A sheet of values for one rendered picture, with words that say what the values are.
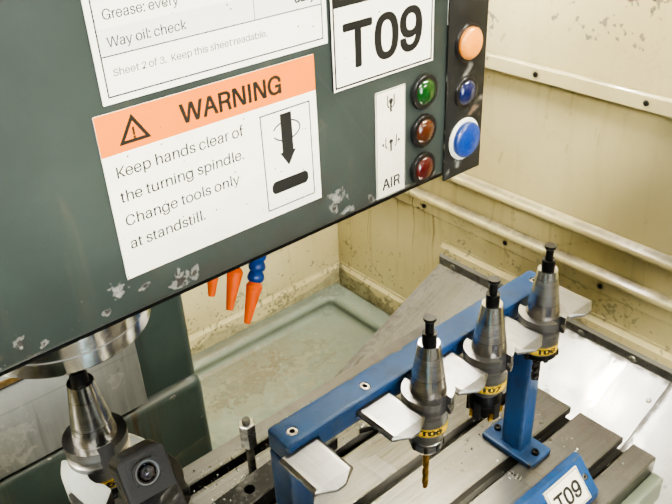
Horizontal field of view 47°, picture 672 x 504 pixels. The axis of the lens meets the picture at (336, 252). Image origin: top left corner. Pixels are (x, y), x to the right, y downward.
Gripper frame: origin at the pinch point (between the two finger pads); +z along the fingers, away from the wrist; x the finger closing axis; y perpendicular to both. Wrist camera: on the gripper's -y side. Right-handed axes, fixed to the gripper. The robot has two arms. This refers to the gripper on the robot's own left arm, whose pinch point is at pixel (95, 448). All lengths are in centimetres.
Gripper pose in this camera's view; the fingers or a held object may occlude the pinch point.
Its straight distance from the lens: 84.6
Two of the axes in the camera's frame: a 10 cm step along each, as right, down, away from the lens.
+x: 7.6, -3.6, 5.4
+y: 0.3, 8.5, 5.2
